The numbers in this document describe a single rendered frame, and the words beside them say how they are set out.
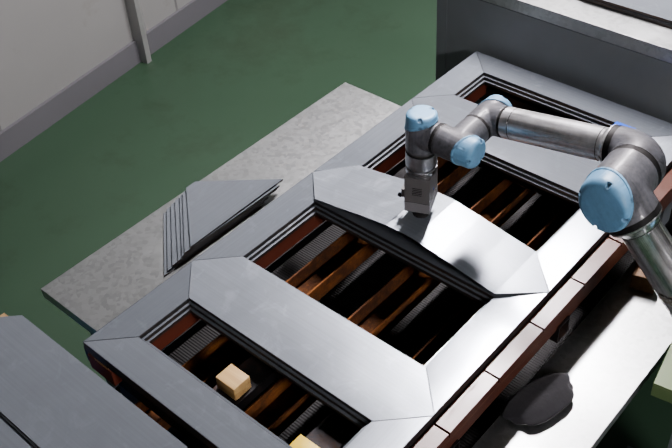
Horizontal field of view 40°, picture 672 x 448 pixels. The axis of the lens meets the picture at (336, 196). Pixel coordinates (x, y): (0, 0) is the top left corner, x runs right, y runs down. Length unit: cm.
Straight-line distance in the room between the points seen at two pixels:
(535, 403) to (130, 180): 233
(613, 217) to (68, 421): 119
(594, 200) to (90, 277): 130
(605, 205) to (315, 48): 303
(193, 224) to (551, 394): 102
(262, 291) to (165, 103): 235
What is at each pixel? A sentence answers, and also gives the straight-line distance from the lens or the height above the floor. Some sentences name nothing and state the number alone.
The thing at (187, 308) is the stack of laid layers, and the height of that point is 83.
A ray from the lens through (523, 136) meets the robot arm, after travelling 213.
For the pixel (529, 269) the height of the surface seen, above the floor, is 85.
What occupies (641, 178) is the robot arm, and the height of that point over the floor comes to 125.
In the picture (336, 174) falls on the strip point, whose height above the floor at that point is 85.
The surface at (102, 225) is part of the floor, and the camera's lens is 384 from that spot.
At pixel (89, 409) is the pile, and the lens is 208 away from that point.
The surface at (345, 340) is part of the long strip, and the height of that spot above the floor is 84.
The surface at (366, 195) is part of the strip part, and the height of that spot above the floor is 87.
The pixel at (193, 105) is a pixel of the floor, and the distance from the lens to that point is 442.
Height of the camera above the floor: 242
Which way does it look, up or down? 40 degrees down
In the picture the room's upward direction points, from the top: 4 degrees counter-clockwise
